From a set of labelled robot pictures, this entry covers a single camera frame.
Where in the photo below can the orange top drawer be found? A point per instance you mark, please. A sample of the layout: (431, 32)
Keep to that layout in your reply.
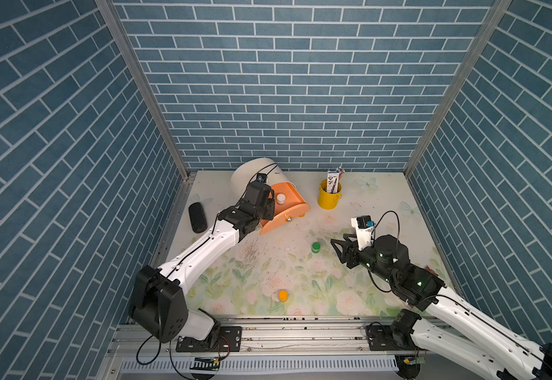
(295, 207)

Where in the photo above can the blue white pencil box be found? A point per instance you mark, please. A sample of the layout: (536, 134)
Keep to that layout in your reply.
(332, 184)

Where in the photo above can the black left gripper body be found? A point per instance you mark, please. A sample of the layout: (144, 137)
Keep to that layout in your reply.
(266, 212)

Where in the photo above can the white paint can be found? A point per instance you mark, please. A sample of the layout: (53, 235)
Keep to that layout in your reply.
(280, 199)

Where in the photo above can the pencils in bucket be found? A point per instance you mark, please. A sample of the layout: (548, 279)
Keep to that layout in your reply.
(340, 172)

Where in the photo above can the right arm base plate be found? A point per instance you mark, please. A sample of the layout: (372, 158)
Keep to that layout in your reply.
(383, 338)

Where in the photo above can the orange paint can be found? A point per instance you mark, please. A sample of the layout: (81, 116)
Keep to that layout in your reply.
(283, 296)

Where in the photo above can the yellow metal bucket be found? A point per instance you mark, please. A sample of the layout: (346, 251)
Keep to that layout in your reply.
(328, 201)

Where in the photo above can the green paint can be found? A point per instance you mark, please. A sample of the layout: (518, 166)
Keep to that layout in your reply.
(315, 247)

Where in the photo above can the aluminium mounting rail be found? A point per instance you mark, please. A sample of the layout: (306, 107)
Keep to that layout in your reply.
(299, 336)

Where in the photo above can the black oval case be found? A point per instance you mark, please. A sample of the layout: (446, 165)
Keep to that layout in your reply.
(197, 217)

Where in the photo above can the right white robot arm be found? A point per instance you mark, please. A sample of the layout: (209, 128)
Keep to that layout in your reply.
(438, 320)

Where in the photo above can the red card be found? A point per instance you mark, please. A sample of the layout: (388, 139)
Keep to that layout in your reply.
(431, 271)

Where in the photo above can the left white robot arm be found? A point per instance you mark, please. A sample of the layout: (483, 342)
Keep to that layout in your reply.
(158, 301)

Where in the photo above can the white round drawer cabinet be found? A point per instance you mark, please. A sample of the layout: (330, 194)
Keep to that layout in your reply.
(248, 172)

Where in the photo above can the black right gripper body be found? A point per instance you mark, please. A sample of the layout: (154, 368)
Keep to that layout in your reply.
(367, 258)

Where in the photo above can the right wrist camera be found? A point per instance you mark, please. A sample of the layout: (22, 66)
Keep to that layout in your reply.
(364, 228)

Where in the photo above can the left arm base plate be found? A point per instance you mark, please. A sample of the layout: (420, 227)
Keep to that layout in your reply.
(221, 339)

